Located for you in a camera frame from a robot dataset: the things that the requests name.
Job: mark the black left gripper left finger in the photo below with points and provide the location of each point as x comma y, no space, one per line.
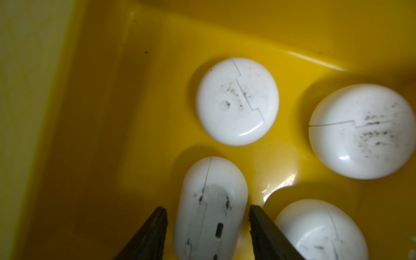
149,241

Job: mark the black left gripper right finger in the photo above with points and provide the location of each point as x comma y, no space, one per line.
268,242

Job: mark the white round earphone case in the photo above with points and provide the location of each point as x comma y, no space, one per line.
363,131
319,230
237,101

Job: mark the white oval earphone case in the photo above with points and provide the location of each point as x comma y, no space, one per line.
211,211

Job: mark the yellow top drawer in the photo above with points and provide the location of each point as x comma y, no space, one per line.
123,131

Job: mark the yellow plastic drawer cabinet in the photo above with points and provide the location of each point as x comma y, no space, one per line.
34,44

